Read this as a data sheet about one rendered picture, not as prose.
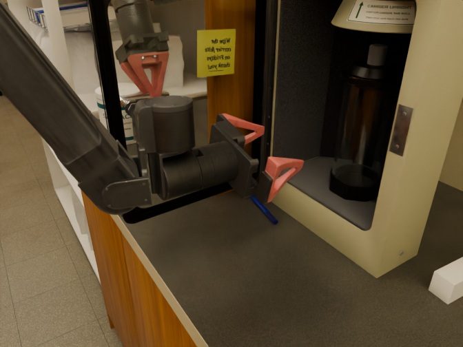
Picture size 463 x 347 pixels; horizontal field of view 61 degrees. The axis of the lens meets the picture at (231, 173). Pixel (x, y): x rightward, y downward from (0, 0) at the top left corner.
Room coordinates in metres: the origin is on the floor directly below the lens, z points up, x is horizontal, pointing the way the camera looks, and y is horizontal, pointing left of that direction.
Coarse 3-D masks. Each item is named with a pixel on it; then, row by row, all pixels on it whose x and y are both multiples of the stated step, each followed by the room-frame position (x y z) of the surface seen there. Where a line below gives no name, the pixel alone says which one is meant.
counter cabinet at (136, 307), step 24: (96, 216) 1.02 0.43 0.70; (96, 240) 1.09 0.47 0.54; (120, 240) 0.81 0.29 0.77; (96, 264) 1.18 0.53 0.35; (120, 264) 0.85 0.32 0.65; (120, 288) 0.90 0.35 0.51; (144, 288) 0.68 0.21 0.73; (120, 312) 0.95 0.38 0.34; (144, 312) 0.71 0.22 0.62; (168, 312) 0.56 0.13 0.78; (120, 336) 1.03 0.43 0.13; (144, 336) 0.74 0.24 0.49; (168, 336) 0.57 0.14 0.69
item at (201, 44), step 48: (144, 0) 0.61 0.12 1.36; (192, 0) 0.65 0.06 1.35; (240, 0) 0.71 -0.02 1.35; (144, 48) 0.60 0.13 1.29; (192, 48) 0.65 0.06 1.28; (240, 48) 0.71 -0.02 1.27; (144, 96) 0.60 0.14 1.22; (192, 96) 0.65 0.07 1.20; (240, 96) 0.71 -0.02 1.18; (192, 192) 0.64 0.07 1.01
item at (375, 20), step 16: (352, 0) 0.64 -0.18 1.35; (368, 0) 0.61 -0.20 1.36; (384, 0) 0.60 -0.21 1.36; (400, 0) 0.59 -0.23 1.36; (336, 16) 0.66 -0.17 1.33; (352, 16) 0.62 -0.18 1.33; (368, 16) 0.60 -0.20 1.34; (384, 16) 0.59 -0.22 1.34; (400, 16) 0.58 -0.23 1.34; (384, 32) 0.58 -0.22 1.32; (400, 32) 0.57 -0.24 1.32
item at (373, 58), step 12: (372, 48) 0.65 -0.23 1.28; (384, 48) 0.64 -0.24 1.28; (360, 60) 0.68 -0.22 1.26; (372, 60) 0.65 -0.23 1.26; (384, 60) 0.65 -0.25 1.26; (348, 72) 0.65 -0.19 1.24; (360, 72) 0.63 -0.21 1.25; (372, 72) 0.62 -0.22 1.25; (384, 72) 0.62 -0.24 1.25; (396, 72) 0.62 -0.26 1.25
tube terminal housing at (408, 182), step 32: (416, 0) 0.51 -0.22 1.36; (448, 0) 0.49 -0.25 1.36; (416, 32) 0.51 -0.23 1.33; (448, 32) 0.50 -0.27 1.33; (416, 64) 0.50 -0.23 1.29; (448, 64) 0.51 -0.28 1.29; (416, 96) 0.49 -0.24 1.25; (448, 96) 0.53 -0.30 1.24; (416, 128) 0.49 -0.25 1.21; (448, 128) 0.54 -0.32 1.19; (416, 160) 0.50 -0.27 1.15; (288, 192) 0.68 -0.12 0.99; (384, 192) 0.50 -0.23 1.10; (416, 192) 0.52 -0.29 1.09; (320, 224) 0.60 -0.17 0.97; (352, 224) 0.54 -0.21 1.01; (384, 224) 0.49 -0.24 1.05; (416, 224) 0.53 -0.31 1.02; (352, 256) 0.53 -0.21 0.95; (384, 256) 0.49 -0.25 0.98
